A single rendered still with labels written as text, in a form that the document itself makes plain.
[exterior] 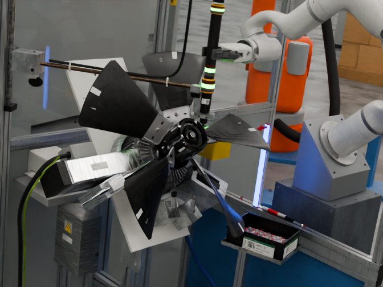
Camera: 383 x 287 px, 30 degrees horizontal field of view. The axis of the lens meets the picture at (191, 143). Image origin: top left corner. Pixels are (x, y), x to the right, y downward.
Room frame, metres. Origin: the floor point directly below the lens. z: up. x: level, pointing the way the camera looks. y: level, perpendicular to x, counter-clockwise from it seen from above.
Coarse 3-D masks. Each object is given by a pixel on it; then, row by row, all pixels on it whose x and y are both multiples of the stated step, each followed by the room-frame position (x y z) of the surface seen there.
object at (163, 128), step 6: (156, 120) 2.18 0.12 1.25; (162, 120) 2.18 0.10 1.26; (168, 120) 2.19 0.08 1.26; (150, 126) 2.17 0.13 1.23; (156, 126) 2.18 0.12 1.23; (162, 126) 2.18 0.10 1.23; (168, 126) 2.19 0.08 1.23; (150, 132) 2.17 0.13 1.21; (156, 132) 2.18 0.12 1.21; (162, 132) 2.19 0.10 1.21; (144, 138) 2.17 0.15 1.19; (150, 138) 2.18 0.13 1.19; (156, 138) 2.18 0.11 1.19; (162, 138) 2.19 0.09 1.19; (156, 144) 2.18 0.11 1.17
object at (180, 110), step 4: (172, 108) 2.29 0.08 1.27; (176, 108) 2.29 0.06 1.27; (180, 108) 2.29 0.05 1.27; (184, 108) 2.28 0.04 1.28; (188, 108) 2.28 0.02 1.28; (164, 112) 2.29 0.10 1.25; (168, 112) 2.28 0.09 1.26; (172, 112) 2.28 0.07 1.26; (180, 112) 2.28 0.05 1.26; (184, 112) 2.27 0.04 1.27; (188, 112) 2.27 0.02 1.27; (164, 116) 2.27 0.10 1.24; (168, 116) 2.27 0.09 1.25; (172, 116) 2.27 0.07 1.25; (180, 116) 2.26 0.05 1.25; (184, 116) 2.26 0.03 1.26; (188, 116) 2.26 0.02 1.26; (172, 120) 2.26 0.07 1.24; (176, 120) 2.26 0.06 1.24; (172, 124) 2.25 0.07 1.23
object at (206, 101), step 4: (216, 0) 2.27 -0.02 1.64; (220, 0) 2.27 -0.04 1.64; (224, 0) 2.28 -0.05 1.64; (204, 96) 2.27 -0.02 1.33; (208, 96) 2.27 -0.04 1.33; (204, 100) 2.27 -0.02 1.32; (208, 100) 2.27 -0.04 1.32; (200, 104) 2.28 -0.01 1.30; (204, 104) 2.27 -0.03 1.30; (208, 104) 2.27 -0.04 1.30; (200, 108) 2.28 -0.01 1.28; (204, 108) 2.27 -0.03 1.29; (208, 108) 2.27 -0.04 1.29; (200, 112) 2.27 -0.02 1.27; (204, 112) 2.27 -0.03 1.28; (208, 112) 2.27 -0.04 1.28; (200, 120) 2.28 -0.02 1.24; (204, 120) 2.27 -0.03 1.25
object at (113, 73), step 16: (112, 64) 2.15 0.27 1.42; (96, 80) 2.11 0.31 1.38; (112, 80) 2.13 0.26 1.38; (128, 80) 2.15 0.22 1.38; (96, 96) 2.10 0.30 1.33; (112, 96) 2.12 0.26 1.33; (128, 96) 2.14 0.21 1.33; (144, 96) 2.16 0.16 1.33; (80, 112) 2.07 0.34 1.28; (96, 112) 2.09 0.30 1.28; (112, 112) 2.12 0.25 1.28; (128, 112) 2.13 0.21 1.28; (144, 112) 2.15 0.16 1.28; (96, 128) 2.09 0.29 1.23; (112, 128) 2.12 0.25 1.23; (128, 128) 2.14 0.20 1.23; (144, 128) 2.16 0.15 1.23
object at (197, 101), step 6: (192, 84) 2.29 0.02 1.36; (192, 90) 2.27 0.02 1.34; (198, 90) 2.27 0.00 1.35; (192, 96) 2.27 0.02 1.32; (198, 96) 2.27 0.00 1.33; (198, 102) 2.27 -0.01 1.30; (198, 108) 2.28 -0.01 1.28; (198, 114) 2.25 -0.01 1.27; (204, 114) 2.25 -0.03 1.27; (210, 114) 2.26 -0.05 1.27
